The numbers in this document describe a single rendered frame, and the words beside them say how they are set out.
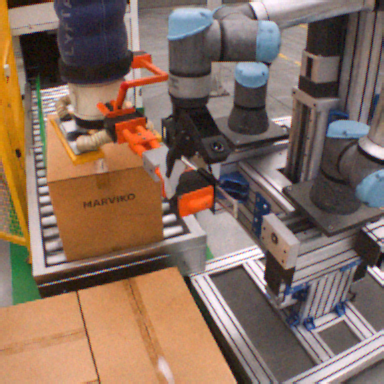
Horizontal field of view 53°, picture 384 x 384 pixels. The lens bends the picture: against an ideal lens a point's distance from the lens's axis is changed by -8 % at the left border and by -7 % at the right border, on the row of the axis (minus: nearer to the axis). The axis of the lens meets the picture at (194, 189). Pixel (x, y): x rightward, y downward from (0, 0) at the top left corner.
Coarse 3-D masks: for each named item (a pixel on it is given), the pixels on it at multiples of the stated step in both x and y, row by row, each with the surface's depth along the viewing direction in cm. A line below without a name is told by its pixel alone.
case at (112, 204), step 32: (64, 160) 146; (96, 160) 146; (128, 160) 145; (64, 192) 138; (96, 192) 143; (128, 192) 147; (160, 192) 151; (64, 224) 146; (96, 224) 150; (128, 224) 155; (160, 224) 159
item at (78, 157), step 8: (56, 120) 136; (64, 120) 136; (56, 128) 132; (64, 136) 127; (72, 136) 126; (64, 144) 123; (72, 144) 122; (72, 152) 119; (80, 152) 118; (88, 152) 119; (96, 152) 119; (72, 160) 116; (80, 160) 116; (88, 160) 117
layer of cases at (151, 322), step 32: (96, 288) 148; (128, 288) 149; (160, 288) 149; (0, 320) 133; (32, 320) 134; (64, 320) 135; (96, 320) 136; (128, 320) 136; (160, 320) 137; (192, 320) 137; (0, 352) 122; (32, 352) 123; (64, 352) 124; (96, 352) 125; (128, 352) 125; (160, 352) 126; (192, 352) 126
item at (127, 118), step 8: (112, 112) 108; (120, 112) 109; (128, 112) 111; (136, 112) 111; (112, 120) 107; (120, 120) 107; (128, 120) 107; (136, 120) 105; (144, 120) 106; (112, 128) 104; (120, 128) 103; (128, 128) 105; (144, 128) 107; (112, 136) 106; (120, 136) 105
